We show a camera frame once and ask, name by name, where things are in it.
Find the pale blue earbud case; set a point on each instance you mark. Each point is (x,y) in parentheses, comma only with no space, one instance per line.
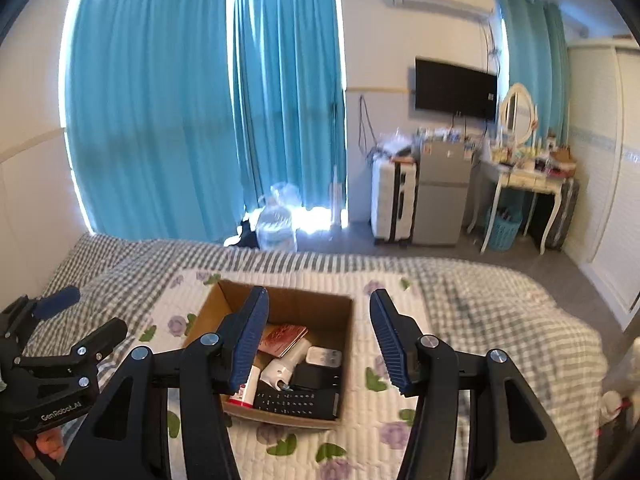
(325,357)

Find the dark suitcase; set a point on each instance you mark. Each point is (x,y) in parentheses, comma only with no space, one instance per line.
(562,215)

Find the white quilted fabric item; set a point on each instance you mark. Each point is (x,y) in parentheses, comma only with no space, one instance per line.
(625,375)

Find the white suitcase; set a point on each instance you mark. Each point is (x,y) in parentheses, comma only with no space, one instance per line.
(387,200)

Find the teal curtain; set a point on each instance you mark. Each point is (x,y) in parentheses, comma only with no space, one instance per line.
(537,60)

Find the oval white mirror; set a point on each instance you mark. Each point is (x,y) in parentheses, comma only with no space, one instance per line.
(517,115)

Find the clear water jug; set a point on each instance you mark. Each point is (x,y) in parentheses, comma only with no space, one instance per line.
(276,227)

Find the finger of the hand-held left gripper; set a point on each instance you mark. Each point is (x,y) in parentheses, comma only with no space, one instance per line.
(57,301)
(100,337)

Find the white slatted wardrobe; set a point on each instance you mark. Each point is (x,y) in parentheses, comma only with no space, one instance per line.
(607,185)

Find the narrow blue curtain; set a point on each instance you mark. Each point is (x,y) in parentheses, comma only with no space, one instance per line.
(290,100)

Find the black power adapter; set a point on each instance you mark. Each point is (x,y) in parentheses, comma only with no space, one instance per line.
(315,377)

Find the wide blue curtain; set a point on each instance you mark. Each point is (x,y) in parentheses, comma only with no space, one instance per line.
(150,100)

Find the person's left hand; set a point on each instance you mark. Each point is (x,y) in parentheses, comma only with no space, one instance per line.
(47,444)

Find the teal basket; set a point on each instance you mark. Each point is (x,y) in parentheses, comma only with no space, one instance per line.
(504,232)

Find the crumpled clear plastic bag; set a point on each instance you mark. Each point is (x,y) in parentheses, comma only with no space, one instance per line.
(287,195)

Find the brown cardboard box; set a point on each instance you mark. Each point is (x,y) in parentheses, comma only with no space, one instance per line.
(305,307)

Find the black wall television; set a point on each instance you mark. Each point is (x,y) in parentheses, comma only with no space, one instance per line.
(455,89)

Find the white bottle with red cap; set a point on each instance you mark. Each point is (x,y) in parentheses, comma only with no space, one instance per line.
(249,377)

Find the black remote control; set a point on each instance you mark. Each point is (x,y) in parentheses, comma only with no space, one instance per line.
(295,402)

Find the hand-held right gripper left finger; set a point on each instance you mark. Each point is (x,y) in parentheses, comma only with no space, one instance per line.
(247,340)

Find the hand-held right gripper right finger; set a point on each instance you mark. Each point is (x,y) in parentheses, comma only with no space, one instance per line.
(390,340)

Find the pink patterned case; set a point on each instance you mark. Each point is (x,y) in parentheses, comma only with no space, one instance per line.
(282,340)

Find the white dressing table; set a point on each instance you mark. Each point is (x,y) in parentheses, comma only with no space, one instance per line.
(520,177)

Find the silver small fridge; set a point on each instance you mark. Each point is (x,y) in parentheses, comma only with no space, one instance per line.
(442,195)

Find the white plastic handheld device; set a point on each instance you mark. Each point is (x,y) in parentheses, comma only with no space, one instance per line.
(277,370)

